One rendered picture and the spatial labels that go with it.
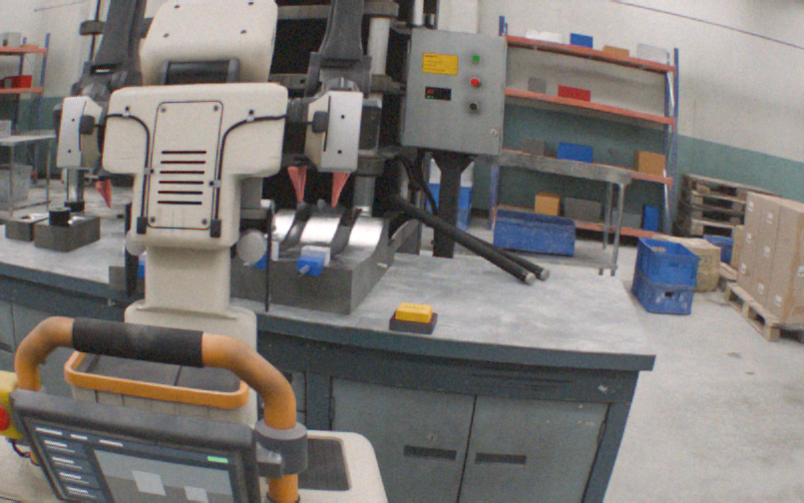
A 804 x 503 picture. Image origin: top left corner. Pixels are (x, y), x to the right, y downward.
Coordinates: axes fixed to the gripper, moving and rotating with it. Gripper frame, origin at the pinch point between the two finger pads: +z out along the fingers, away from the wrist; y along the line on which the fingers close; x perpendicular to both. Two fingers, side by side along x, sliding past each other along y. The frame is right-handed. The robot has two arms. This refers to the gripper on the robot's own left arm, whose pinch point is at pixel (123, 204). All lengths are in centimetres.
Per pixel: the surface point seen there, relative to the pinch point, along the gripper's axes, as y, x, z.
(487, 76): -94, -81, 3
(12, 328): 47, -6, 49
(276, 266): -35.5, 3.7, 11.5
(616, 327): -106, 18, 13
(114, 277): 3.0, 4.9, 16.4
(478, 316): -76, 10, 17
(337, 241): -49, -16, 19
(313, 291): -43.0, 7.7, 13.9
